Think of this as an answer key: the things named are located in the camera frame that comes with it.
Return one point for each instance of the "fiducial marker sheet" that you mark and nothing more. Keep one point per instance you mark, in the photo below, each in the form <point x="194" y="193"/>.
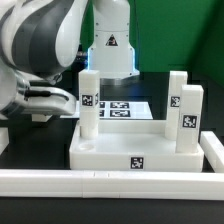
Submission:
<point x="125" y="110"/>

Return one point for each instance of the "white front fence bar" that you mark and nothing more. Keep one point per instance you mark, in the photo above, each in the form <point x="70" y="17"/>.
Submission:
<point x="111" y="184"/>

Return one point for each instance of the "white desk top tray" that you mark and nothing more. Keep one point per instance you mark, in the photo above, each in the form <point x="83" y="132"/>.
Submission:
<point x="131" y="145"/>

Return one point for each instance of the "white right fence bar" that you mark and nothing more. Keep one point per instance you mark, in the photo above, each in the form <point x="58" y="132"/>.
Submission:
<point x="213" y="150"/>

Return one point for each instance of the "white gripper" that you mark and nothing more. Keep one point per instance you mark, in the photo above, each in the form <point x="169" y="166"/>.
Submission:
<point x="17" y="96"/>

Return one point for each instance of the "white fence bar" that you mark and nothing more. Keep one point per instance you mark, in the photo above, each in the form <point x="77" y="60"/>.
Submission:
<point x="111" y="184"/>
<point x="4" y="139"/>
<point x="213" y="150"/>

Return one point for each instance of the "white left fence bar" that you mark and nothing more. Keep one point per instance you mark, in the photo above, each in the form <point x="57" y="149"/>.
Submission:
<point x="4" y="139"/>

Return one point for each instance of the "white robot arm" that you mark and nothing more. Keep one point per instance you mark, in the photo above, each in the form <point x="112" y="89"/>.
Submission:
<point x="42" y="37"/>

